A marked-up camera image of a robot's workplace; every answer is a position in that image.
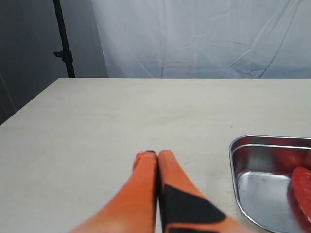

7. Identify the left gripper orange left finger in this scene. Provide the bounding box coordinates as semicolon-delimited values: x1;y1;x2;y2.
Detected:
71;151;158;233

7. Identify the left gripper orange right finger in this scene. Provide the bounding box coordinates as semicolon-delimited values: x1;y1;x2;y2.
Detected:
158;150;243;233

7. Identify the red sausage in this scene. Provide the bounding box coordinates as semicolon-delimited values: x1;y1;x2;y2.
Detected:
290;167;311;223

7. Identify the stainless steel lunch box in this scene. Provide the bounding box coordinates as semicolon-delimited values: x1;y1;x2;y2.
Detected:
229;135;311;233

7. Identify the black light stand pole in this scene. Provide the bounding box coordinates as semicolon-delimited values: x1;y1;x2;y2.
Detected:
53;0;75;78

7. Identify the grey backdrop cloth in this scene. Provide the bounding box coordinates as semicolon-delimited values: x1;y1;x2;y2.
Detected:
92;0;311;79

